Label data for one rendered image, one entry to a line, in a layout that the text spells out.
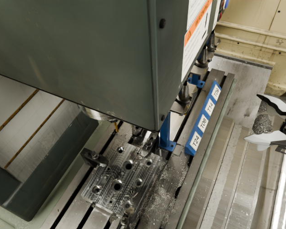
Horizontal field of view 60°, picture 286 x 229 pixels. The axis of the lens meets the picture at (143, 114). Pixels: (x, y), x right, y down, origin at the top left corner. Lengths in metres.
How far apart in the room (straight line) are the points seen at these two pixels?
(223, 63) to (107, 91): 1.37
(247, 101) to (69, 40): 1.38
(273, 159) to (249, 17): 0.79
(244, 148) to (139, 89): 1.16
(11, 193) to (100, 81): 1.00
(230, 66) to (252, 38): 0.21
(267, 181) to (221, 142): 0.30
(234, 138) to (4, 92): 1.16
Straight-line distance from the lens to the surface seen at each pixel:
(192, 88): 1.02
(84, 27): 0.34
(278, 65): 1.73
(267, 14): 1.55
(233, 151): 1.45
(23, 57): 0.51
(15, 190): 1.33
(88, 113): 0.63
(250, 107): 1.64
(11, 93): 1.02
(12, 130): 1.09
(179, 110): 0.94
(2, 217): 1.63
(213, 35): 1.17
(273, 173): 1.52
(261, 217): 1.42
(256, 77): 1.71
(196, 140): 1.21
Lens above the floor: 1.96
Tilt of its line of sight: 53 degrees down
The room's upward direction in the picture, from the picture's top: 6 degrees counter-clockwise
